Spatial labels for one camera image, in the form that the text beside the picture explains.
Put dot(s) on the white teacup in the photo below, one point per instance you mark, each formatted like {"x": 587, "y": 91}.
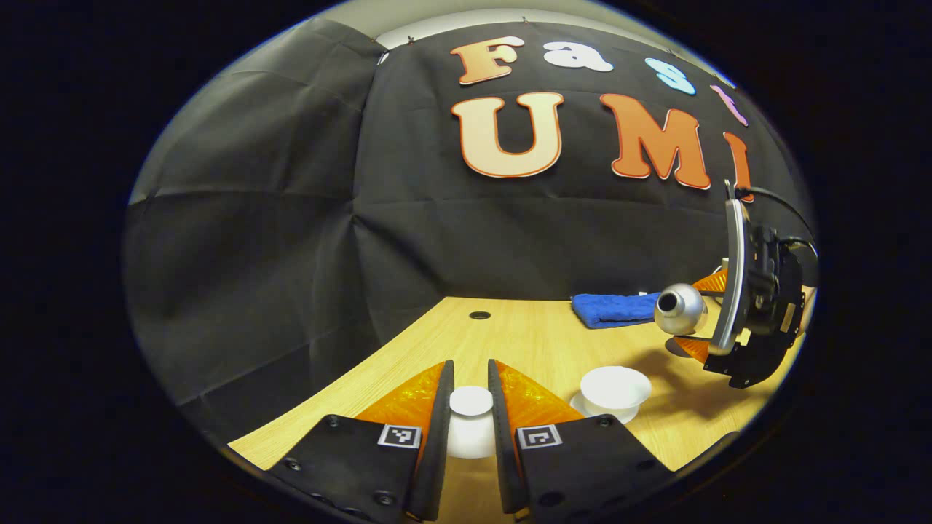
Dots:
{"x": 615, "y": 386}

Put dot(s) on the black backdrop cloth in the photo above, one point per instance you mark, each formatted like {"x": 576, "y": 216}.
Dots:
{"x": 291, "y": 218}

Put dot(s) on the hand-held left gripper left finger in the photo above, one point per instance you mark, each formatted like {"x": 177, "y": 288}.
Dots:
{"x": 437, "y": 437}

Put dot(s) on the silver water bottle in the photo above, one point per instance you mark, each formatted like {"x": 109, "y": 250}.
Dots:
{"x": 684, "y": 309}

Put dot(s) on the white teacup lid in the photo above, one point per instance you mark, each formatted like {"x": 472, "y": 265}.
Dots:
{"x": 471, "y": 407}

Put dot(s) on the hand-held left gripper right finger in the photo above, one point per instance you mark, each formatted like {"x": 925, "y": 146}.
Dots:
{"x": 502, "y": 437}

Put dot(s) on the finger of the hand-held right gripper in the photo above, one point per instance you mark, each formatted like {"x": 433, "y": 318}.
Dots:
{"x": 713, "y": 282}
{"x": 692, "y": 348}

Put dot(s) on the white saucer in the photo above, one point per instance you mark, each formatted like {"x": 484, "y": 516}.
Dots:
{"x": 626, "y": 416}

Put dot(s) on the blue cloth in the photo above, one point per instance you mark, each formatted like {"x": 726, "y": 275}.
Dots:
{"x": 615, "y": 309}

